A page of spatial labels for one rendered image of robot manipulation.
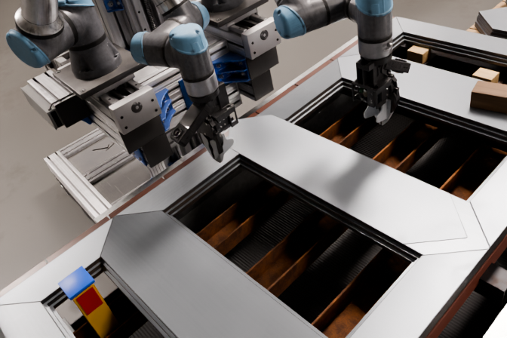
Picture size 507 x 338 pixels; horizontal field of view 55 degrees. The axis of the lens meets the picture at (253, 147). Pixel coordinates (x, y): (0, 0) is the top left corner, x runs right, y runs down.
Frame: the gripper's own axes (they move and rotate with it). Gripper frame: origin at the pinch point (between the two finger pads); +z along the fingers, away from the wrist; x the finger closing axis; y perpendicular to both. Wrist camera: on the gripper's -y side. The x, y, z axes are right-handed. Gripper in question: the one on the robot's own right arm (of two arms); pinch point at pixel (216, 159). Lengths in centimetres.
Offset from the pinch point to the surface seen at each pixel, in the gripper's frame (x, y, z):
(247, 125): 10.3, 19.2, 5.7
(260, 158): -3.8, 10.9, 5.7
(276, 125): 3.0, 23.8, 5.7
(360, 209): -35.8, 11.6, 5.7
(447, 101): -30, 58, 6
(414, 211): -45.6, 17.9, 5.7
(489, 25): -20, 102, 6
